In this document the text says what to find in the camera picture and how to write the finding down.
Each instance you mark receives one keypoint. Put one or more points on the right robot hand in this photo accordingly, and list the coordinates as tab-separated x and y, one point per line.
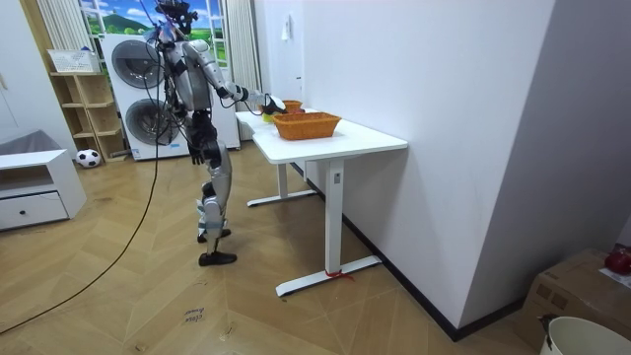
273	105

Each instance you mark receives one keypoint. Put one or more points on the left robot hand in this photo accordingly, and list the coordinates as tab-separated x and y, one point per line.
196	157

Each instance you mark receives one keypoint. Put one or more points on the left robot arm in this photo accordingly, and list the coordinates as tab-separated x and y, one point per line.
176	86

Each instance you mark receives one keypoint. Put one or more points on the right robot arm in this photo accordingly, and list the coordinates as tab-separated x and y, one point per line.
211	65

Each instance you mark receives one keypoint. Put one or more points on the yellow-green soft toy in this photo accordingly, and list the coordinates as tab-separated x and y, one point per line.
267	118

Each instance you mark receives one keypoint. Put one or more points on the small orange woven basket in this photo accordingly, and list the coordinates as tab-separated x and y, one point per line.
293	104

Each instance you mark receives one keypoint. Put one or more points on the robot legs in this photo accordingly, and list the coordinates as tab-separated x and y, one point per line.
219	172

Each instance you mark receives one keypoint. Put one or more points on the large orange woven basket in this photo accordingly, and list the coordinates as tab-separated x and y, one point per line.
305	127

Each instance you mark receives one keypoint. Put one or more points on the white ribbed curtain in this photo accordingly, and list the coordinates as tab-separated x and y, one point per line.
61	24
242	49

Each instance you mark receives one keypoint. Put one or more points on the white washing machine tower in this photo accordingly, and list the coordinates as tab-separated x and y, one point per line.
129	125

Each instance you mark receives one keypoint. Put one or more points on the robot body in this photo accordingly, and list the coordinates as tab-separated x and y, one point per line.
194	81

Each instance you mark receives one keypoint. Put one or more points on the white desk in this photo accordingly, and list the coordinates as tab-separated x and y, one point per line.
340	143

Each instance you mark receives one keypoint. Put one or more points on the black and white soccer ball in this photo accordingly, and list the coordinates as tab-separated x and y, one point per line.
88	158

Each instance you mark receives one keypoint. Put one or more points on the wooden shelf unit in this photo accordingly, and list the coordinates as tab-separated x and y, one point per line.
91	106

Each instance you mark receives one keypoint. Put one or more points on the white low cabinet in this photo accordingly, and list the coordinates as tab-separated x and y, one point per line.
47	170

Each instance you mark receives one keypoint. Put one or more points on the white plastic basket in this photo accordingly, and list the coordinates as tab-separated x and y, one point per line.
74	60

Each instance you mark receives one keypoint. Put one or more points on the landscape window poster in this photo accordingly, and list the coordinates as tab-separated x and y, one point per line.
123	17

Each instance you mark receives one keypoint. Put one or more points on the cardboard box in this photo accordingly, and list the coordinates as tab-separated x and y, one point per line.
567	291

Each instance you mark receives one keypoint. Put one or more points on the red soft toy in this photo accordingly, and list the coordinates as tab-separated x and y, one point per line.
618	262

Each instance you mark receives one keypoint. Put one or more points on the white paper sheet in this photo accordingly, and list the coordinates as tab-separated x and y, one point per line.
618	278

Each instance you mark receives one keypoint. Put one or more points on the white bin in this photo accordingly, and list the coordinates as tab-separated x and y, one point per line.
586	337

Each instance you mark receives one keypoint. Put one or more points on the white wall switch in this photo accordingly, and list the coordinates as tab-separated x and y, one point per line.
286	27

